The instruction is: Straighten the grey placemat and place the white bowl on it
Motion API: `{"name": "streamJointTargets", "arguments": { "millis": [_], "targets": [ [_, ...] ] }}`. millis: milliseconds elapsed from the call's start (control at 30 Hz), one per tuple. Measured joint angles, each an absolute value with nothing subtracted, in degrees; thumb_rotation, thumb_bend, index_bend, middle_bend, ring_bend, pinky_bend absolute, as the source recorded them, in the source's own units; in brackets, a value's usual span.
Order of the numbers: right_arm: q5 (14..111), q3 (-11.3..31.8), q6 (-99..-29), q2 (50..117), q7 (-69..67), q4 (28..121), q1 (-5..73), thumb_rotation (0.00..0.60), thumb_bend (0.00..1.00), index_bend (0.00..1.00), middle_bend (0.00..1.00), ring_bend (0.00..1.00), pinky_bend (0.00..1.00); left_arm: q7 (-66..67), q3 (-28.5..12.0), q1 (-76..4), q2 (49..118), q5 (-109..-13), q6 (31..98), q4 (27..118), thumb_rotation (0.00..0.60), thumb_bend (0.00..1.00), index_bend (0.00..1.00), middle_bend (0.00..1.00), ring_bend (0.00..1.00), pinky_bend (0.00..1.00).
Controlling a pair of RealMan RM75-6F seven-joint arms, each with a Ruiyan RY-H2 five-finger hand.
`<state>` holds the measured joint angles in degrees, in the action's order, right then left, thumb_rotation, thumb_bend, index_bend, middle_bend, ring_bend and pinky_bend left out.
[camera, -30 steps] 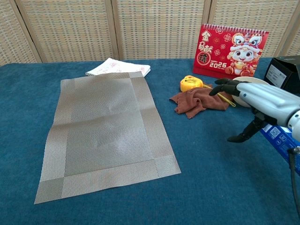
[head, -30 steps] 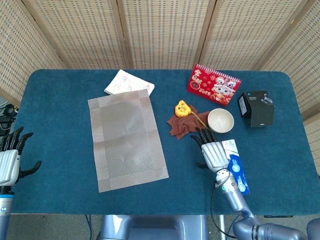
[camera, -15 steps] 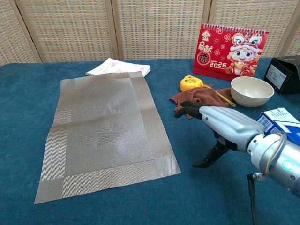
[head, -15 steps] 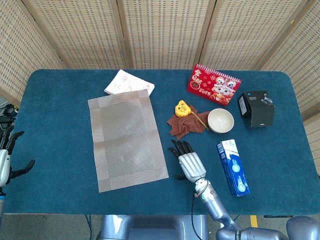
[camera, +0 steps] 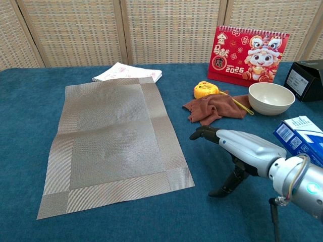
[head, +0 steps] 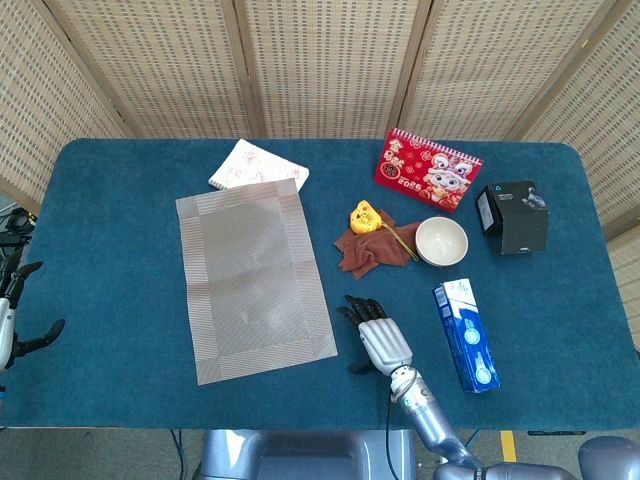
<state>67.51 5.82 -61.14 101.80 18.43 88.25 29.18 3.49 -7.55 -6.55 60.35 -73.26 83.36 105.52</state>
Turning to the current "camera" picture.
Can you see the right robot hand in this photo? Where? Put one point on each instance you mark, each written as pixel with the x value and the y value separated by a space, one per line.
pixel 249 148

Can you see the white bowl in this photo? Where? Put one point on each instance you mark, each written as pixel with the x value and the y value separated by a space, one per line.
pixel 271 100

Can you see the grey woven placemat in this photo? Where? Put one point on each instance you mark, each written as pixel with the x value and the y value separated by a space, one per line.
pixel 113 141

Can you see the blue and white carton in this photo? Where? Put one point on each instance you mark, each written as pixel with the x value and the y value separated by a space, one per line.
pixel 300 141

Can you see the brown cloth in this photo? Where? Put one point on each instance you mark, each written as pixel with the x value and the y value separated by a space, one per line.
pixel 214 108

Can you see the yellow tape measure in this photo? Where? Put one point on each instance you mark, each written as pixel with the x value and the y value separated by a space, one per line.
pixel 204 89

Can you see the black cardboard box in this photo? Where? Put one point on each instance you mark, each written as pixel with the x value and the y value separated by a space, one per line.
pixel 310 85

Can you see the red 2026 desk calendar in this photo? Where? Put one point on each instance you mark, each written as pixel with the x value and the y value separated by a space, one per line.
pixel 227 50

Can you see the blue felt table cover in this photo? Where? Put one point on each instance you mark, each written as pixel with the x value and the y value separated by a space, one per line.
pixel 151 227

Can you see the white spiral notebook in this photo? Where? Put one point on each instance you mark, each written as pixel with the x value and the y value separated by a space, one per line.
pixel 126 71

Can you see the woven folding screen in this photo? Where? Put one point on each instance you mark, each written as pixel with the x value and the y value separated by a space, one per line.
pixel 75 30

